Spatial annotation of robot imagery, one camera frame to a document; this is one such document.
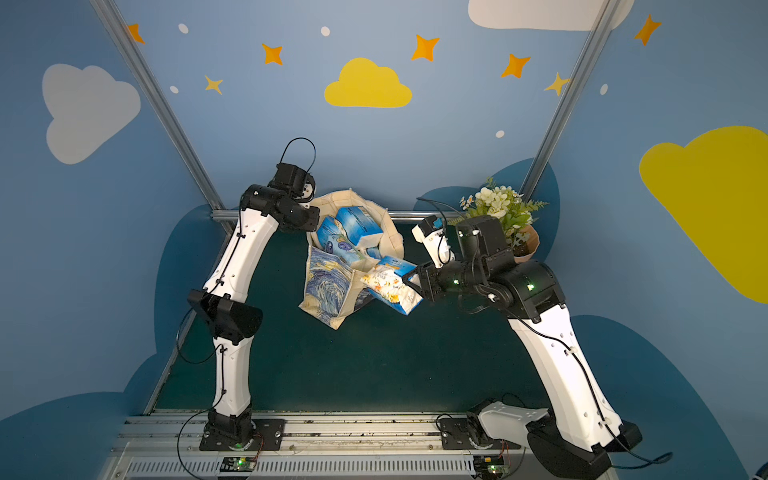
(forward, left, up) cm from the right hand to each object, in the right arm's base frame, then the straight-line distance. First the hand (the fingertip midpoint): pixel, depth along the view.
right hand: (417, 271), depth 61 cm
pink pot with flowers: (+30, -30, -9) cm, 43 cm away
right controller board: (-30, -20, -38) cm, 52 cm away
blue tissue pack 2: (+25, +26, -16) cm, 39 cm away
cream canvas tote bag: (+8, +22, -21) cm, 32 cm away
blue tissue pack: (+26, +17, -12) cm, 34 cm away
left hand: (+24, +28, -9) cm, 38 cm away
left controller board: (-33, +40, -36) cm, 64 cm away
